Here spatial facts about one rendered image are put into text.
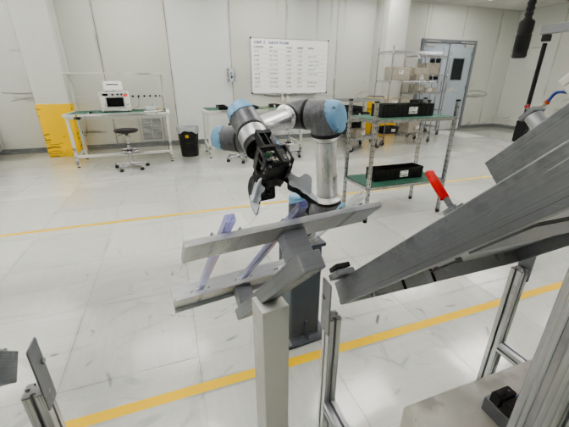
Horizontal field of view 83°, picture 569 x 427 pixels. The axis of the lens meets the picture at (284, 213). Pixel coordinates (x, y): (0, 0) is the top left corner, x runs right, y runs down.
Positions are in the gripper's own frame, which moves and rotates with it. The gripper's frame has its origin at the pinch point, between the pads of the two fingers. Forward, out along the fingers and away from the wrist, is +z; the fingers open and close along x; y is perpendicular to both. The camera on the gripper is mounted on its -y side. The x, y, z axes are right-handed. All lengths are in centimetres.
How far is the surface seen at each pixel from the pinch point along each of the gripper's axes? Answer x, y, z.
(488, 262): 72, -22, 19
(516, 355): 87, -49, 47
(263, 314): -10.6, -8.9, 17.1
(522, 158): 16.3, 32.1, 21.6
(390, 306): 99, -112, 2
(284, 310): -6.1, -9.4, 17.3
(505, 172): 16.5, 29.3, 21.2
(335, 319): 15.5, -30.8, 17.5
